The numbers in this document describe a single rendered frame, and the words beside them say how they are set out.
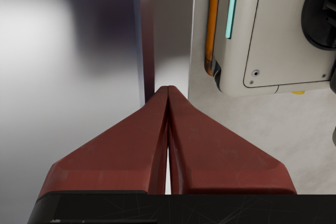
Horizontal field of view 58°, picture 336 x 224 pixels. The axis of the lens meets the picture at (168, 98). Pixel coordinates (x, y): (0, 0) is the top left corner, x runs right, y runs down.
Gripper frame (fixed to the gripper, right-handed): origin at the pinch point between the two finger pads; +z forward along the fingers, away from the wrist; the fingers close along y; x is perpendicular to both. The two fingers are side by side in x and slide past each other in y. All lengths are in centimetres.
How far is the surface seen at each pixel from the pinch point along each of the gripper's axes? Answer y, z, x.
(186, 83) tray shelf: -1.0, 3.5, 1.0
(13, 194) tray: 9.2, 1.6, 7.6
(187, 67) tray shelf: -1.0, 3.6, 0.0
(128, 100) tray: 2.0, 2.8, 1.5
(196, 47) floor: -11, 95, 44
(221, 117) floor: -24, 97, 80
